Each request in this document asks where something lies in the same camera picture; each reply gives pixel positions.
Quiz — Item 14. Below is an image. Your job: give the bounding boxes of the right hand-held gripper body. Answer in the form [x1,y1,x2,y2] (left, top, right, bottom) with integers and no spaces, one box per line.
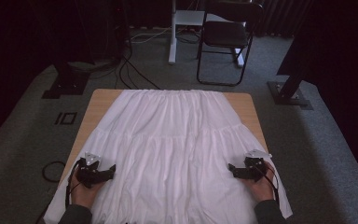
[242,148,273,183]

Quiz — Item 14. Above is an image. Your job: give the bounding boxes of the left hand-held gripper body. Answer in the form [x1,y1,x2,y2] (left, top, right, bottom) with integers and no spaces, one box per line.
[75,151,105,189]

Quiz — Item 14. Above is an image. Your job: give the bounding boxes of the white skirt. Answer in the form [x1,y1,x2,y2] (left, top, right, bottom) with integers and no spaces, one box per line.
[43,89,294,224]

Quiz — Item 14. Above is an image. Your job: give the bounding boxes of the person's left hand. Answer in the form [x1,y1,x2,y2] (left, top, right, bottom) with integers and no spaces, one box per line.
[70,178,106,209]

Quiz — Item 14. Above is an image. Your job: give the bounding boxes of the person's right hand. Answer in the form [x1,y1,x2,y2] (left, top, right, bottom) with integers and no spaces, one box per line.
[242,161,276,203]

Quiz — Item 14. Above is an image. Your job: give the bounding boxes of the black stand with bolted base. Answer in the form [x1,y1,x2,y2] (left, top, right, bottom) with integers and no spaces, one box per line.
[267,62,314,110]

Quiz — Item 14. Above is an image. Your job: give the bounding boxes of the black stand with flat base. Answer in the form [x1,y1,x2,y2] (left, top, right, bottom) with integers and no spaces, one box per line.
[41,59,91,100]

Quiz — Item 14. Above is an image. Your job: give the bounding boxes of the black folding chair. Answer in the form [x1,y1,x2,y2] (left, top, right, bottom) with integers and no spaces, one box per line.
[196,0,265,88]

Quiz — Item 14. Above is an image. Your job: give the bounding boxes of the dark curtain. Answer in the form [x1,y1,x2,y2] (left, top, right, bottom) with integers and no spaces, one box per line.
[255,0,313,39]

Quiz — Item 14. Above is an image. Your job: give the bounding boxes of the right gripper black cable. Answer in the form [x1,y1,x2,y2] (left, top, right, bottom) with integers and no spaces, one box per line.
[251,160,281,206]

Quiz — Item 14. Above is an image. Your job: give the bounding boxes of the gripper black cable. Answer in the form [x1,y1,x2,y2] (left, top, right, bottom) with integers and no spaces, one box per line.
[251,160,281,206]
[64,158,86,209]

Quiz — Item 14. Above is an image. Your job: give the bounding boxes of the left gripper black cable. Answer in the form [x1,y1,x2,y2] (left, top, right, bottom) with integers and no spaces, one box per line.
[64,158,86,209]

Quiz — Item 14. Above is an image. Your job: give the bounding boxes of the black cable loop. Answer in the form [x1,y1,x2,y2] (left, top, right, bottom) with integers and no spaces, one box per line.
[41,160,67,184]

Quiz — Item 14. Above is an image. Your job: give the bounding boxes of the black floor cables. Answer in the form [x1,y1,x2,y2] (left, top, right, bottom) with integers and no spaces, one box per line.
[114,46,162,91]

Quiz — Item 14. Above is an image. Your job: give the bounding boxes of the white desk frame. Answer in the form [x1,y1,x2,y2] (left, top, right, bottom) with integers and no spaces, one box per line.
[167,0,246,68]

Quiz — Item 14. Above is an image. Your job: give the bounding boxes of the white floor cable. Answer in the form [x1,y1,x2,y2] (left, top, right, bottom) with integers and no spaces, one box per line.
[130,27,172,44]

